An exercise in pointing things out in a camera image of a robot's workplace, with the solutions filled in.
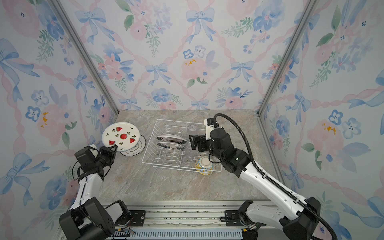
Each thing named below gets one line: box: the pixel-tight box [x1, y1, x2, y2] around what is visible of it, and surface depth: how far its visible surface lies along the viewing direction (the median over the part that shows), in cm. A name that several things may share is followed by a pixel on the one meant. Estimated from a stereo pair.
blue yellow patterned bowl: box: [195, 156, 215, 176], surface depth 87 cm
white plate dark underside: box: [156, 135, 188, 143], surface depth 97 cm
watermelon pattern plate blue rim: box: [101, 122, 141, 152], surface depth 89 cm
